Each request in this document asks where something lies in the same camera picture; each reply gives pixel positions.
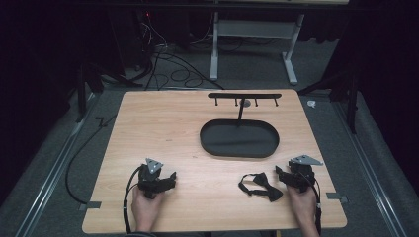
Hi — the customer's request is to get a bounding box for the silver floor rail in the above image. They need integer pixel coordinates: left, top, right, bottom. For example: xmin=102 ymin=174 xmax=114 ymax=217
xmin=332 ymin=102 xmax=409 ymax=237
xmin=14 ymin=93 xmax=97 ymax=237

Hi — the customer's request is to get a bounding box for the black hook stand with tray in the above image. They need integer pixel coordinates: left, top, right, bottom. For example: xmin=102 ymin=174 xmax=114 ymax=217
xmin=199 ymin=92 xmax=283 ymax=159

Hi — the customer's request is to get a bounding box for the black metal stand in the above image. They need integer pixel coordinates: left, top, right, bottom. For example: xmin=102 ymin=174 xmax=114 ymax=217
xmin=74 ymin=61 xmax=143 ymax=123
xmin=296 ymin=69 xmax=360 ymax=135

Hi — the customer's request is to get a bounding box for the black floor cable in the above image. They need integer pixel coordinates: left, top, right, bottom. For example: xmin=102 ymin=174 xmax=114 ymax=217
xmin=64 ymin=113 xmax=117 ymax=205

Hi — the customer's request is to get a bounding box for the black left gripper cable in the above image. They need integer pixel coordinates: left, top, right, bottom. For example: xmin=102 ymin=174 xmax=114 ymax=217
xmin=123 ymin=165 xmax=146 ymax=235

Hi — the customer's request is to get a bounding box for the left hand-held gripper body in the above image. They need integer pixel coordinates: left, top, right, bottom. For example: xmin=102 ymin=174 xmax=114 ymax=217
xmin=136 ymin=157 xmax=165 ymax=200

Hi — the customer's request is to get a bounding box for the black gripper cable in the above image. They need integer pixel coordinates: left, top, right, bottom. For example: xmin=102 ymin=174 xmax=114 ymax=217
xmin=304 ymin=177 xmax=323 ymax=236
xmin=123 ymin=165 xmax=146 ymax=235

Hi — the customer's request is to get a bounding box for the person's left hand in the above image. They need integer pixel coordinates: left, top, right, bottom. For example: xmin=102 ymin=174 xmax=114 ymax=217
xmin=130 ymin=187 xmax=165 ymax=233

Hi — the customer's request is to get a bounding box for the black bow tie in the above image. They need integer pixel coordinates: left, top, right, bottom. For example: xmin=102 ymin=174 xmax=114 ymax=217
xmin=237 ymin=172 xmax=284 ymax=203

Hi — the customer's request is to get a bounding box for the white metal desk frame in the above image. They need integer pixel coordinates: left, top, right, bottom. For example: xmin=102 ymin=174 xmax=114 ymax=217
xmin=209 ymin=12 xmax=306 ymax=86

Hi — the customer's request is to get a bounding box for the tangle of black cables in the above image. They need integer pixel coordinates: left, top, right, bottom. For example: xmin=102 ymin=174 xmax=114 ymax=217
xmin=132 ymin=11 xmax=226 ymax=92

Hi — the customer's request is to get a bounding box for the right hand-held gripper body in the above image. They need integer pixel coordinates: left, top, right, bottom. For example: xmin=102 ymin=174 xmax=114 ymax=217
xmin=288 ymin=154 xmax=324 ymax=194

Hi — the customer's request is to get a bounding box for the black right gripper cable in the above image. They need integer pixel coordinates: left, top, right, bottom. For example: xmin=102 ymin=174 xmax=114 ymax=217
xmin=304 ymin=177 xmax=323 ymax=236

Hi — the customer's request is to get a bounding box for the grey tape piece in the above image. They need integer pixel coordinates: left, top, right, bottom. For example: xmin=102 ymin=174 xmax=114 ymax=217
xmin=78 ymin=200 xmax=103 ymax=212
xmin=325 ymin=192 xmax=349 ymax=204

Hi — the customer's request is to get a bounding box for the person's right hand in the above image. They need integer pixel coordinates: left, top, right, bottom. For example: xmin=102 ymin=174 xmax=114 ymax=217
xmin=286 ymin=185 xmax=320 ymax=231

